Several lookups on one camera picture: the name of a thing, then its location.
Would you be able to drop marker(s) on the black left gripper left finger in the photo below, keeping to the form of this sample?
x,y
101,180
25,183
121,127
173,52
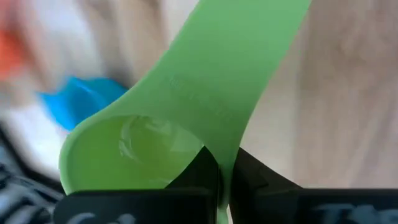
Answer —
x,y
140,207

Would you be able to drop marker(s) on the green measuring cup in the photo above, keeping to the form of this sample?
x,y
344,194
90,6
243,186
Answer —
x,y
202,77

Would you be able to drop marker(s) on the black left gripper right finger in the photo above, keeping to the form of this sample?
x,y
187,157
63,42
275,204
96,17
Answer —
x,y
280,205

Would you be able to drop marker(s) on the teal measuring cup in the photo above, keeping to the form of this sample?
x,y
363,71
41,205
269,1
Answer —
x,y
77,99

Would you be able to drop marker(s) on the orange measuring cup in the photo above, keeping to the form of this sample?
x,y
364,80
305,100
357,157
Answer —
x,y
9,53

